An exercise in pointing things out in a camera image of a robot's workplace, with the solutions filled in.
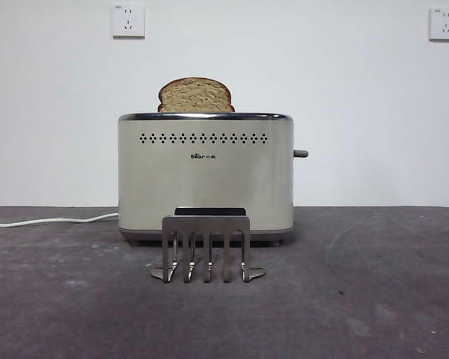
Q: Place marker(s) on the grey toaster lever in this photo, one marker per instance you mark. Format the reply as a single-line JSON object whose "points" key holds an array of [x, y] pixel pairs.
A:
{"points": [[301, 153]]}

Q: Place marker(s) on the brown bread slice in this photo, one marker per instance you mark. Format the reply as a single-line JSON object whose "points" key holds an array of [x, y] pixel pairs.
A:
{"points": [[194, 97]]}

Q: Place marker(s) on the cream steel toaster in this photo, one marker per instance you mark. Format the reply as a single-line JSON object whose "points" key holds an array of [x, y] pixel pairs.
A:
{"points": [[209, 187]]}

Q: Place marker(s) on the steel toast rack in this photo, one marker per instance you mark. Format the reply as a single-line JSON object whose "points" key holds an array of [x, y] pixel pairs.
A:
{"points": [[206, 224]]}

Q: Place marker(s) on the white wall socket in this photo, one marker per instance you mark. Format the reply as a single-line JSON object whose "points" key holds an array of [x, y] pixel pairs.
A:
{"points": [[128, 22], [444, 24]]}

